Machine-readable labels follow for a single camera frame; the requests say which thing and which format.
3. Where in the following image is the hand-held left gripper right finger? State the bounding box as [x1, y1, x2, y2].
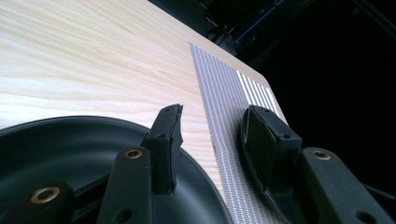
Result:
[241, 105, 303, 194]

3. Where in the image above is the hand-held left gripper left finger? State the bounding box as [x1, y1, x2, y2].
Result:
[139, 104, 185, 196]

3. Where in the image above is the black plate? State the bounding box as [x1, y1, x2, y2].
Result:
[0, 115, 233, 224]

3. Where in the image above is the grey striped placemat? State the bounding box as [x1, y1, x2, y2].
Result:
[189, 42, 294, 224]

